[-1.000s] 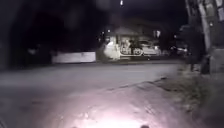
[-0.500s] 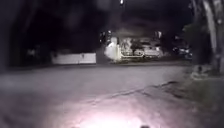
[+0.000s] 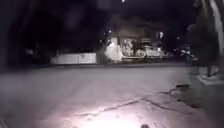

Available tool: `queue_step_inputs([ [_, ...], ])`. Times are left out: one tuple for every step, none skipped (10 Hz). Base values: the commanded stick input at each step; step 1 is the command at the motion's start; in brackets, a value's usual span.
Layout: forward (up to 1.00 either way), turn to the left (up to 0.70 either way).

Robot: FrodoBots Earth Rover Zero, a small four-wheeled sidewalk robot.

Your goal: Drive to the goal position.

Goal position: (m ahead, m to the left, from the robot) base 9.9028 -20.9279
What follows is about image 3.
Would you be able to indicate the grey asphalt road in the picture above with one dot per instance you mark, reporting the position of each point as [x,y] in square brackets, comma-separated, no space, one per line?
[83,90]

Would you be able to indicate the robot's own part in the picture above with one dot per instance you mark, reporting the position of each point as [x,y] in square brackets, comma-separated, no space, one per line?
[145,126]

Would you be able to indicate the tree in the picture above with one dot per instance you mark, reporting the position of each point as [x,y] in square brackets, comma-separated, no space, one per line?
[208,40]

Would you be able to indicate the concrete pavement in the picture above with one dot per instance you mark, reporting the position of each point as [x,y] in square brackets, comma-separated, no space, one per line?
[210,96]

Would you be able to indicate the long white wall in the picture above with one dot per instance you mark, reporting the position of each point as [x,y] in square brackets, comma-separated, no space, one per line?
[73,58]

